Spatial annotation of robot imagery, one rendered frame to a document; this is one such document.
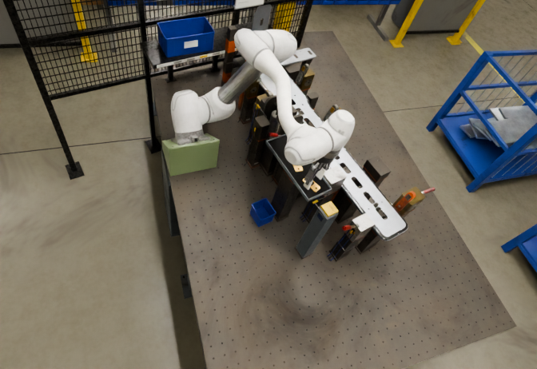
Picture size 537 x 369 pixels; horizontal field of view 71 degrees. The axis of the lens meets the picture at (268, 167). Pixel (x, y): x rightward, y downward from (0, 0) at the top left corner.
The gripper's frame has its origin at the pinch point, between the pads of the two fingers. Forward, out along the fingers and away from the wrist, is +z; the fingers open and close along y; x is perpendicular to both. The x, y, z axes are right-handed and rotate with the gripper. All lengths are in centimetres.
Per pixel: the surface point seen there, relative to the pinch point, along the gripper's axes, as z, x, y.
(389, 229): 20.0, -38.5, 22.7
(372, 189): 20.0, -19.0, 35.5
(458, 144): 100, -34, 217
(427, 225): 50, -53, 68
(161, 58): 17, 120, 4
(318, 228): 16.5, -15.0, -7.0
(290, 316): 50, -32, -34
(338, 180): 9.1, -5.9, 15.9
